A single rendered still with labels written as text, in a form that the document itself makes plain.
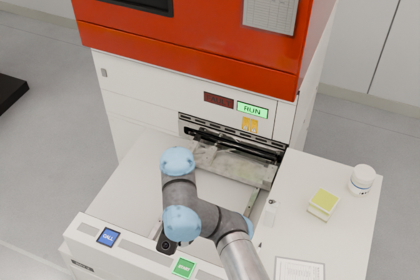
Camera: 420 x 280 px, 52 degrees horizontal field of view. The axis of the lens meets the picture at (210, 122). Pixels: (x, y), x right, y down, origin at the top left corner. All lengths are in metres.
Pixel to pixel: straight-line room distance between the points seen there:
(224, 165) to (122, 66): 0.55
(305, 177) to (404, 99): 1.85
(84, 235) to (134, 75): 0.63
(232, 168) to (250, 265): 0.81
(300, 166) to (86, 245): 0.77
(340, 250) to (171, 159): 0.69
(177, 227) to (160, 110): 0.96
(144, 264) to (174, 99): 0.65
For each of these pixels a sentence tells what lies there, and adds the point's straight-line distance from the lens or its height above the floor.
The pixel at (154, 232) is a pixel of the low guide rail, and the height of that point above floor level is 0.85.
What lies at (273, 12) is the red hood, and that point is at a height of 1.54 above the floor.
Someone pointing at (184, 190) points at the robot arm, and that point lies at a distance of 0.90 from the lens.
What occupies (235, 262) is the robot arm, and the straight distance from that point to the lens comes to 0.89.
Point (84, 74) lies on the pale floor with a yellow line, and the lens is 3.58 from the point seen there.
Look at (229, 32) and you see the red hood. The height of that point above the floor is 1.43.
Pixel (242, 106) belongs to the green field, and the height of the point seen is 1.10.
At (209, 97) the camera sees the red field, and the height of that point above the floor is 1.10.
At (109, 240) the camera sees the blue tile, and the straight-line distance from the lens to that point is 1.42.
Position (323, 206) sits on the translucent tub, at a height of 1.03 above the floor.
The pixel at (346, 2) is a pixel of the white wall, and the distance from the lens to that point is 2.94.
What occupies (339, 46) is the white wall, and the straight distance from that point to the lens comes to 3.11.
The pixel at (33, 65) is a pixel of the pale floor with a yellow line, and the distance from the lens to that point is 3.80.
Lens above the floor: 2.17
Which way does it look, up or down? 46 degrees down
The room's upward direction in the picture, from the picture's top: straight up
